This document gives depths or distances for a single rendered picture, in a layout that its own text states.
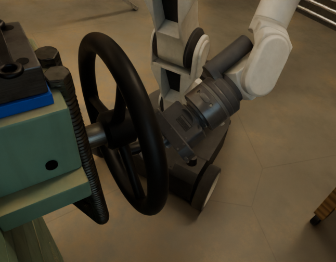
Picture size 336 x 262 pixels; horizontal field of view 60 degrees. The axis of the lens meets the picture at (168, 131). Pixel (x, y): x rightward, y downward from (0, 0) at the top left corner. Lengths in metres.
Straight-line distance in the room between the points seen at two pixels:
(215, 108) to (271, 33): 0.16
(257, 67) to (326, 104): 1.61
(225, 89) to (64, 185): 0.33
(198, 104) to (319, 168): 1.22
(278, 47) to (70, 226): 1.04
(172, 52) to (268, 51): 0.52
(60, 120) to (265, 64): 0.37
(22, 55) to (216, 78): 0.36
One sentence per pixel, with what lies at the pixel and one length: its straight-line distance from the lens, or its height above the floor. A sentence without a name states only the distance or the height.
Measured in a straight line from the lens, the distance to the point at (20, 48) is 0.29.
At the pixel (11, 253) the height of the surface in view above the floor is 0.82.
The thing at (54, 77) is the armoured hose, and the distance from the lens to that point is 0.30.
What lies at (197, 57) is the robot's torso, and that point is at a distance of 1.01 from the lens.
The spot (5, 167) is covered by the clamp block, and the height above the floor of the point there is 0.91.
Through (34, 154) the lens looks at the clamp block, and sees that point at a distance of 0.30.
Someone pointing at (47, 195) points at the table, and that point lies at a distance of 0.33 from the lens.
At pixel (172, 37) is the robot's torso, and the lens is 0.97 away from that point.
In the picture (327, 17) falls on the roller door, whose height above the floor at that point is 0.07.
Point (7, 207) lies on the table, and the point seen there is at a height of 0.87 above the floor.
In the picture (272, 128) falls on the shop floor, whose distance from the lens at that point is 1.77.
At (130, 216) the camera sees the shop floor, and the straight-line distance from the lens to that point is 1.28.
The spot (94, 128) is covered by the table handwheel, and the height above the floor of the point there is 0.83.
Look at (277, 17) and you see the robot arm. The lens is 0.58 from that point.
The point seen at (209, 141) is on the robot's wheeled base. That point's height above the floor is 0.17.
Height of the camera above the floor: 1.14
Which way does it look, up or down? 46 degrees down
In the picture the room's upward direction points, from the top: 6 degrees clockwise
